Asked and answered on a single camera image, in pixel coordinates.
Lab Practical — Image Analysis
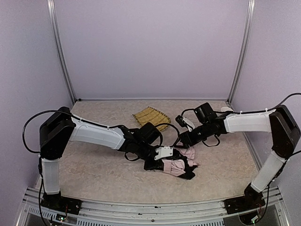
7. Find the pink folding umbrella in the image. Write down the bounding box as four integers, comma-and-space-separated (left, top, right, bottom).
162, 147, 199, 180

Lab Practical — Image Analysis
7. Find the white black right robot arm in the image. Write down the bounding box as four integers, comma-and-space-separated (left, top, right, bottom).
175, 103, 301, 193

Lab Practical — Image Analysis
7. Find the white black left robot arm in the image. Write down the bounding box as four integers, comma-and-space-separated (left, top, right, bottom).
40, 107, 162, 195

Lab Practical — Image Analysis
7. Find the light blue mug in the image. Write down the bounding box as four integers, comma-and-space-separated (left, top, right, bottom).
221, 106, 233, 112

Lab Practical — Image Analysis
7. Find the woven bamboo tray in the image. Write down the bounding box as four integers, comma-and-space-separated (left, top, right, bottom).
132, 106, 171, 132

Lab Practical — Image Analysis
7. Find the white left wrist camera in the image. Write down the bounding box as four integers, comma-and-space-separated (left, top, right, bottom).
154, 146, 173, 161

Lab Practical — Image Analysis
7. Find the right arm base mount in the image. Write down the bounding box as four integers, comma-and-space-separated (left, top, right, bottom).
224, 184, 266, 214

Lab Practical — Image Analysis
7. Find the aluminium front rail frame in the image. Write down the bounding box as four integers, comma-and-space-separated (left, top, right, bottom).
16, 186, 291, 226

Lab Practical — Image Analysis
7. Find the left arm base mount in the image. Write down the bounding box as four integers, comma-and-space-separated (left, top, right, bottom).
41, 192, 82, 215

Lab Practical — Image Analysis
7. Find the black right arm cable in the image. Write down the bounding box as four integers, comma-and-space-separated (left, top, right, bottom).
178, 93, 301, 156

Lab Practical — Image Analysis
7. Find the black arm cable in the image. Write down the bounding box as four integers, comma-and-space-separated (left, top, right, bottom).
21, 109, 179, 163
178, 93, 301, 156

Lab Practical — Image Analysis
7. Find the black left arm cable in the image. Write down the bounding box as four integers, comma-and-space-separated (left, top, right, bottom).
21, 109, 179, 163

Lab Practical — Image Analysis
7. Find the right aluminium corner post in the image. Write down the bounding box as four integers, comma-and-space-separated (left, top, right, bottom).
227, 0, 255, 105

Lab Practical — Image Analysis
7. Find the aluminium corner post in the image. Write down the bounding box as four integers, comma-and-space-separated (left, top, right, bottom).
47, 0, 77, 105
227, 0, 255, 105

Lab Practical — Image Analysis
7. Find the left aluminium corner post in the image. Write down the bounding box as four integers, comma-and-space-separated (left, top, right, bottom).
47, 0, 77, 105

